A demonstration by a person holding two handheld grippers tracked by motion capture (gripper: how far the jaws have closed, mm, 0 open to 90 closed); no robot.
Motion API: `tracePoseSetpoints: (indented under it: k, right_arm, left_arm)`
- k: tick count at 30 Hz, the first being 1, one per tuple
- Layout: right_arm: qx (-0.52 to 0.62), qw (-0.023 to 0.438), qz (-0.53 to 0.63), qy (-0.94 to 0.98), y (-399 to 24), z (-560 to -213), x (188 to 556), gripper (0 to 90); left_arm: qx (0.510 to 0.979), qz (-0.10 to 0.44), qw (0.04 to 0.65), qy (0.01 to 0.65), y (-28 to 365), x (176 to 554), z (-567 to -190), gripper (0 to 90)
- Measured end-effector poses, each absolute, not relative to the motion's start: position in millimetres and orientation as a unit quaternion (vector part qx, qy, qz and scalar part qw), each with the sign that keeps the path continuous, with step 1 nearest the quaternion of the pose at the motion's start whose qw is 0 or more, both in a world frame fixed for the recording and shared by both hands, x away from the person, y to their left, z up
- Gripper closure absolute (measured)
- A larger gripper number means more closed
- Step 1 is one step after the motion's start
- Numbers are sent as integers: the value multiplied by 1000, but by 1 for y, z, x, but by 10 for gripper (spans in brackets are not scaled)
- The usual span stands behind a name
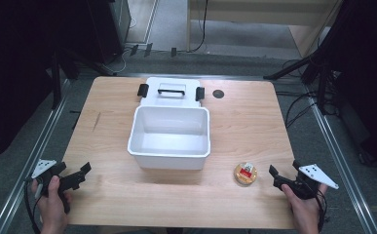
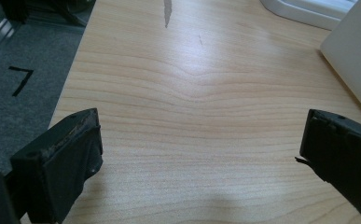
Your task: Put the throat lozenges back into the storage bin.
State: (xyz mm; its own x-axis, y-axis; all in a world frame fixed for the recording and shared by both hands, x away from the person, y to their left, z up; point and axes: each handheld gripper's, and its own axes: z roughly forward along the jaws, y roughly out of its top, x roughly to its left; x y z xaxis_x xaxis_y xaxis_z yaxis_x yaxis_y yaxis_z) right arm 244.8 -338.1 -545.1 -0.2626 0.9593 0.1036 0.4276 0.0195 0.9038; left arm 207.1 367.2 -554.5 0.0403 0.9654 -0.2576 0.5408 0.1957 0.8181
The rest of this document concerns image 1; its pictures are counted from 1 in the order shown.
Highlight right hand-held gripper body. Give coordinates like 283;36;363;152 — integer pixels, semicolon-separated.
272;163;340;201

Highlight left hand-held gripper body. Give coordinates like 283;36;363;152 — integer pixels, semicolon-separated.
30;158;87;215

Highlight round gold tin red label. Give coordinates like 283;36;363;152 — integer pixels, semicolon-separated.
233;161;259;187

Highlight white plastic storage box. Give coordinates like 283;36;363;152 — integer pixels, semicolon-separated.
127;104;211;172

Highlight person's right hand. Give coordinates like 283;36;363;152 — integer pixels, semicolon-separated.
281;183;328;234

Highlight person's left hand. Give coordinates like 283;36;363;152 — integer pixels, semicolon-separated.
30;175;74;234

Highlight black metal stand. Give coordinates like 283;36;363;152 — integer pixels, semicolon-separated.
48;45;80;111

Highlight black tripod stand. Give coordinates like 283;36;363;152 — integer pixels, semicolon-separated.
262;19;343;110

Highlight black curtain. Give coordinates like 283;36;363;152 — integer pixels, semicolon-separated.
0;0;94;169
317;0;377;172

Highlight light wooden furniture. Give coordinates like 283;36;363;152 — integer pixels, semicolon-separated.
186;0;344;59

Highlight black cabinet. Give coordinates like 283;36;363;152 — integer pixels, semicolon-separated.
87;0;132;64

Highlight right hand-held gripper cable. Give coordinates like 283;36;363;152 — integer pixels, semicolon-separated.
315;188;329;233

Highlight hand-held gripper cable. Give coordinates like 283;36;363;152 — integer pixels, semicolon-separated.
23;179;43;234
315;188;329;233

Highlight metal floor rail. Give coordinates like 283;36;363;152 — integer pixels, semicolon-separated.
303;83;377;234
0;77;72;234

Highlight left hand-held gripper cable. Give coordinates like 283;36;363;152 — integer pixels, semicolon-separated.
23;179;43;234

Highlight black floor cables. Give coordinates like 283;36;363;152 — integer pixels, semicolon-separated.
275;58;331;131

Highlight white box lid black handle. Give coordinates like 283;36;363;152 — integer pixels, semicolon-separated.
136;76;207;108

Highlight white floor cable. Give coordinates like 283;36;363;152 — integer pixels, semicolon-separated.
109;16;138;75

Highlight black hanging cable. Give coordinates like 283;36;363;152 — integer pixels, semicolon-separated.
190;0;209;54

